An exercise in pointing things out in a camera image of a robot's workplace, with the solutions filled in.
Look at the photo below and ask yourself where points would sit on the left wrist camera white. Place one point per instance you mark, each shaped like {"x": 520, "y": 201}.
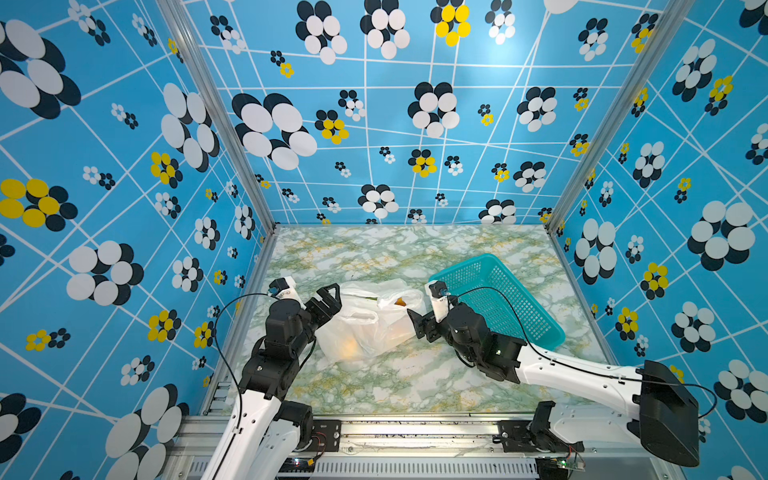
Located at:
{"x": 284, "y": 288}

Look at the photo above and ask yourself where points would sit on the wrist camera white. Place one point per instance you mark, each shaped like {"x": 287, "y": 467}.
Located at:
{"x": 284, "y": 288}
{"x": 438, "y": 294}

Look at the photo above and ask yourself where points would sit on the right aluminium corner post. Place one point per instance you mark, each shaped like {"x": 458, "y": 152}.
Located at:
{"x": 671, "y": 20}

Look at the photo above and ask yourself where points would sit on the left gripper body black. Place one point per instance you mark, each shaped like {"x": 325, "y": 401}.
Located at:
{"x": 307, "y": 326}

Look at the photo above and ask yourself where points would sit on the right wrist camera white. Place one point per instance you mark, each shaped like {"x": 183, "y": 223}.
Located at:
{"x": 438, "y": 294}

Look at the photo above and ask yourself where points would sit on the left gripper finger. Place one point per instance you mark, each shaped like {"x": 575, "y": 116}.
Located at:
{"x": 320, "y": 311}
{"x": 330, "y": 297}

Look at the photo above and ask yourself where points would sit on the left aluminium corner post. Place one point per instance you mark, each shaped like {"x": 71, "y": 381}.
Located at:
{"x": 181, "y": 30}

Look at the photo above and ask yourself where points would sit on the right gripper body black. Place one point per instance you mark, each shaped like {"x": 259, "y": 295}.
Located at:
{"x": 465, "y": 354}

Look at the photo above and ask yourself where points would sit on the aluminium corner post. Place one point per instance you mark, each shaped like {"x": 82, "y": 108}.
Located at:
{"x": 671, "y": 20}
{"x": 181, "y": 30}

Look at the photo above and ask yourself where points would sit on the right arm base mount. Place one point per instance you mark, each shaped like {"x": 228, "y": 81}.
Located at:
{"x": 534, "y": 435}

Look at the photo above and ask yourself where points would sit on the teal plastic basket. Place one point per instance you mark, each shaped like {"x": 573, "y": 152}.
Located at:
{"x": 491, "y": 289}

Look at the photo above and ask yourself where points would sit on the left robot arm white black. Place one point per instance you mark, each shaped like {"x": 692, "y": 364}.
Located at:
{"x": 265, "y": 429}

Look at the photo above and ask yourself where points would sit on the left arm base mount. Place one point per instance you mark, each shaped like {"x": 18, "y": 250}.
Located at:
{"x": 325, "y": 436}

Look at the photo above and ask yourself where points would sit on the white plastic bag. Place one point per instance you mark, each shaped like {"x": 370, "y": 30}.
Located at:
{"x": 373, "y": 314}

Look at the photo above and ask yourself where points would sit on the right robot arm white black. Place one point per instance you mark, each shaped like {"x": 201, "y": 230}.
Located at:
{"x": 648, "y": 406}

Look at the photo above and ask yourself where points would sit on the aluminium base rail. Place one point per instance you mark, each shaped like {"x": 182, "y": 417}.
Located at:
{"x": 457, "y": 446}

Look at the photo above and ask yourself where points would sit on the yellow banana bunch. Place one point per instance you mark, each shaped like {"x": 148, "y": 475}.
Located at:
{"x": 350, "y": 350}

